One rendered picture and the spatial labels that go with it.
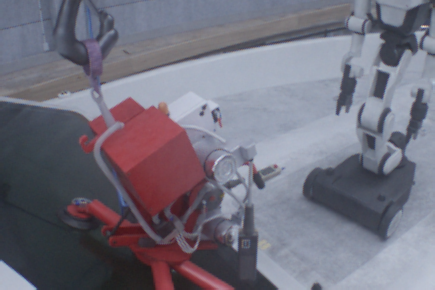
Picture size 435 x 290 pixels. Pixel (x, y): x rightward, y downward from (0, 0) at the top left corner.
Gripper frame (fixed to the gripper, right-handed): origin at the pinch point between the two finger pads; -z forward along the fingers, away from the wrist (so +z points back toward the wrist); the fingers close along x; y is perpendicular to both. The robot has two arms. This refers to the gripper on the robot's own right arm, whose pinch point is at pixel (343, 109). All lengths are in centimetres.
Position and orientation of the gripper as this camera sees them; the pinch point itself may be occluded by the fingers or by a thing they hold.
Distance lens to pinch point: 257.6
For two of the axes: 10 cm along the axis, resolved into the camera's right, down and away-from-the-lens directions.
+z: 1.4, -9.3, -3.4
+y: 7.0, 3.4, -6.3
